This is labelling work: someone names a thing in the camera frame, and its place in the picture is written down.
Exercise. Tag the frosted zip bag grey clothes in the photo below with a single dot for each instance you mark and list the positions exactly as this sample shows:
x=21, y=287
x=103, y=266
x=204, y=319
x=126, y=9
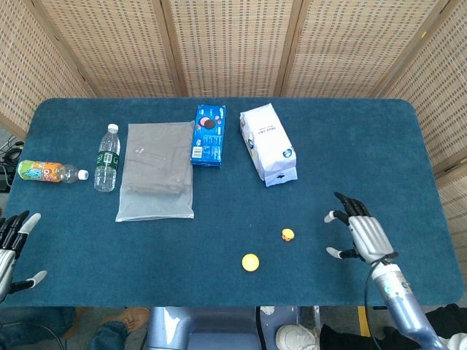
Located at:
x=157, y=171

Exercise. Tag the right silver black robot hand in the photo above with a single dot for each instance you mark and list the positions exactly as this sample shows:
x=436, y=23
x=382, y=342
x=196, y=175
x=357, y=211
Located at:
x=370, y=237

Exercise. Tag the white sneaker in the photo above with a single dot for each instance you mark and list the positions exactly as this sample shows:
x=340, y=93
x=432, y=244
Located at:
x=293, y=337

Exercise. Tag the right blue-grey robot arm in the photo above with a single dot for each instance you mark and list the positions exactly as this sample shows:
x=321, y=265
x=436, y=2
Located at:
x=401, y=302

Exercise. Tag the blue felt table cover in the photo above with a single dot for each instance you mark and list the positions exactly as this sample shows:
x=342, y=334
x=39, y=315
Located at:
x=219, y=211

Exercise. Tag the clear water bottle green label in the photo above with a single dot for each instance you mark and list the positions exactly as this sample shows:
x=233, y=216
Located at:
x=107, y=160

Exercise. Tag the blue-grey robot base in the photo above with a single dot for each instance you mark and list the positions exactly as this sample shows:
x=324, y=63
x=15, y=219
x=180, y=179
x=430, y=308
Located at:
x=219, y=328

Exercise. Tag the brown suede shoe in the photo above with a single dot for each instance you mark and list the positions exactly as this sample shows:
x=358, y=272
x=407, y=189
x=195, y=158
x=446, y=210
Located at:
x=127, y=319

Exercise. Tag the woven rattan screen panel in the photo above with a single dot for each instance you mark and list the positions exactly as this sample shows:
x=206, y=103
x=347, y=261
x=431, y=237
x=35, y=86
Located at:
x=438, y=91
x=109, y=43
x=233, y=43
x=357, y=43
x=456, y=218
x=29, y=62

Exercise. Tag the yellow floor tape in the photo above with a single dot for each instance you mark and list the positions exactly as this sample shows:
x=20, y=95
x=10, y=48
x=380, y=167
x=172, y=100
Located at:
x=363, y=321

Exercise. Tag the clear bottle orange cartoon label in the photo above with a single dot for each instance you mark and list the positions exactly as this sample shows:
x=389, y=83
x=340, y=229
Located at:
x=44, y=171

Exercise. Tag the white paper package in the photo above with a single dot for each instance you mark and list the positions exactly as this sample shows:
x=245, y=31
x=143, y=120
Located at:
x=270, y=146

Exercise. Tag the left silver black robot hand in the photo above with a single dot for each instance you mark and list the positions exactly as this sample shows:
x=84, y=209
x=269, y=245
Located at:
x=7, y=255

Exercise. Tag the blue jeans leg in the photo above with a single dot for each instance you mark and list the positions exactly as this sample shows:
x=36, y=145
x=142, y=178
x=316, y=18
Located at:
x=33, y=328
x=106, y=337

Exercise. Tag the blue cookie box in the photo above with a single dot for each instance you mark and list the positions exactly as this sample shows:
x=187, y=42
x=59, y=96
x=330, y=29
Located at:
x=208, y=136

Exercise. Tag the black fabric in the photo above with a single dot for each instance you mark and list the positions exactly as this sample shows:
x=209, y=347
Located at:
x=346, y=339

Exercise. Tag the small yellow duck toy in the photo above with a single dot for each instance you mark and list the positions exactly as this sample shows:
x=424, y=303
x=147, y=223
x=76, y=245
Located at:
x=288, y=235

